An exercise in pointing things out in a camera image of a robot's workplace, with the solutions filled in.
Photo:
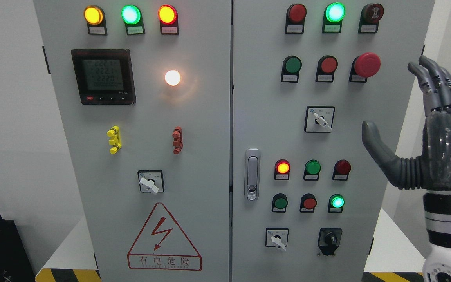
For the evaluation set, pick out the red push button lower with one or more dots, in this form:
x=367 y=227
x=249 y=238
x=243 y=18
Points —
x=308 y=203

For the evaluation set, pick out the green indicator light top left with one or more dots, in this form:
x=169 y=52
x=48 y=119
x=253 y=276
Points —
x=133 y=20

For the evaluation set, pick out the green indicator light top right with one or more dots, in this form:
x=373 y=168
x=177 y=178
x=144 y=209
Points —
x=333 y=18

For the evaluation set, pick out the yellow indicator light top left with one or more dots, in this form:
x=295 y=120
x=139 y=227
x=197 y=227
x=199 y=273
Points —
x=95 y=19

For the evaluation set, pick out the red-orange indicator light top left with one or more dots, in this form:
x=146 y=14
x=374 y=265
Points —
x=168 y=19

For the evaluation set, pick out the black key selector switch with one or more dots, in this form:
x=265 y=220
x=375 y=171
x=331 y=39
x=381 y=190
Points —
x=329 y=240

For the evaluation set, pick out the red push button upper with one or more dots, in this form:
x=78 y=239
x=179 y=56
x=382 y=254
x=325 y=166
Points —
x=326 y=68

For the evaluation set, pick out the red electric danger warning sign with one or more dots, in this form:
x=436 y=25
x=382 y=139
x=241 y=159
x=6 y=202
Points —
x=163 y=245

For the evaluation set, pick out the silver door latch handle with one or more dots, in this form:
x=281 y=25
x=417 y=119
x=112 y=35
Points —
x=252 y=166

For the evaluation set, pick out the red emergency stop button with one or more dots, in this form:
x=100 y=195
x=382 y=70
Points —
x=364 y=66

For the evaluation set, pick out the yellow terminal clip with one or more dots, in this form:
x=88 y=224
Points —
x=114 y=139

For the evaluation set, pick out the digital power meter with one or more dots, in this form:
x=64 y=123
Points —
x=104 y=76

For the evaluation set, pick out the red push button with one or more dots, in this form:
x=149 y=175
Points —
x=308 y=203
x=326 y=68

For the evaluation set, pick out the gray robotic hand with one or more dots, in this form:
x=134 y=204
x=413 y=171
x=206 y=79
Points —
x=432 y=169

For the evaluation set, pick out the red terminal clip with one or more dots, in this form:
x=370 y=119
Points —
x=177 y=140

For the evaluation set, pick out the dark red buzzer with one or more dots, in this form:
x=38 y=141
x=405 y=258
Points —
x=370 y=17

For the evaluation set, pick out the gray rotary switch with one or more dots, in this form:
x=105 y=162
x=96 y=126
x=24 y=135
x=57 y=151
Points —
x=319 y=119
x=276 y=237

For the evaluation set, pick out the gray cabinet door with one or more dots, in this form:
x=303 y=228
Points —
x=197 y=179
x=270 y=115

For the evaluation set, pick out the left gray cabinet door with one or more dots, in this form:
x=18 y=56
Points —
x=197 y=179

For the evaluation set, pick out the right gray cabinet door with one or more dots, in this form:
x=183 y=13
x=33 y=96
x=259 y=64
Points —
x=270 y=115

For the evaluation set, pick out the lit green push button lower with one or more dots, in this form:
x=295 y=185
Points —
x=336 y=203

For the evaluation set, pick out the black box lower left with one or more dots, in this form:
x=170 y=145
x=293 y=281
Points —
x=14 y=263

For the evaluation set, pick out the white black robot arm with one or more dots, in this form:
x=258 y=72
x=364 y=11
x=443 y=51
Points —
x=437 y=266

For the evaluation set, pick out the white glowing lamp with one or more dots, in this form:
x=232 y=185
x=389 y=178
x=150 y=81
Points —
x=172 y=77

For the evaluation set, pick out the green push button upper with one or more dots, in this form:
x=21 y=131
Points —
x=290 y=69

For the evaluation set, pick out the red indicator light top right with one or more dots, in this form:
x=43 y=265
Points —
x=295 y=19

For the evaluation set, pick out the lit red indicator light middle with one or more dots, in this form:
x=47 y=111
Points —
x=282 y=170

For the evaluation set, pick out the dark red indicator light middle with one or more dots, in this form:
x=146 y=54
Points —
x=341 y=170

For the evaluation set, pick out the gray rotary switch left door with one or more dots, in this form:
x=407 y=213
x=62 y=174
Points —
x=151 y=181

